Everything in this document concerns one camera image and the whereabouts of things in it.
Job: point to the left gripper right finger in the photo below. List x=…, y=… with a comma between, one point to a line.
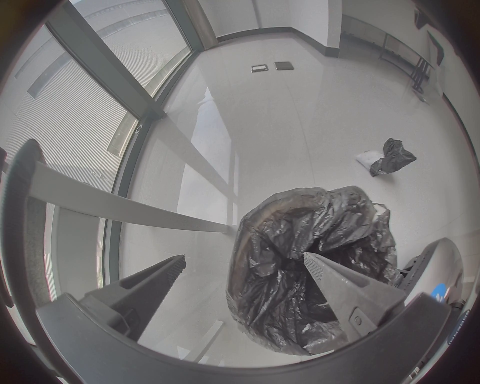
x=352, y=296

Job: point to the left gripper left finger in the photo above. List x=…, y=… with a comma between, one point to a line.
x=150, y=285

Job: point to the black plastic bag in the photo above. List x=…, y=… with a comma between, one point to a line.
x=285, y=232

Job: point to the white paper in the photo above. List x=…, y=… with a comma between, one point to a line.
x=365, y=158

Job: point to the black plastic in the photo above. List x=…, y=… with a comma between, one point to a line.
x=393, y=157

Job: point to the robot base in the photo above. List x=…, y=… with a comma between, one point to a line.
x=442, y=262

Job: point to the window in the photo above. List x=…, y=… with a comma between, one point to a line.
x=75, y=112

